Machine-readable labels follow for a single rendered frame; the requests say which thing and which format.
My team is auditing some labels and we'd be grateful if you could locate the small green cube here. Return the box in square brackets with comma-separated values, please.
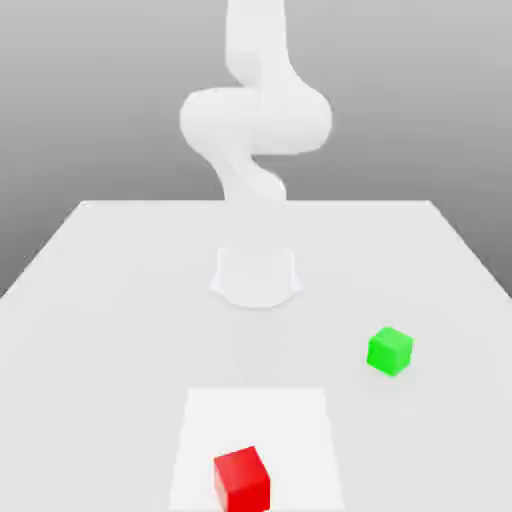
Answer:
[365, 326, 414, 378]

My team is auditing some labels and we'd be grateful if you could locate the small red cube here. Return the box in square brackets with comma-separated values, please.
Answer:
[212, 445, 272, 512]

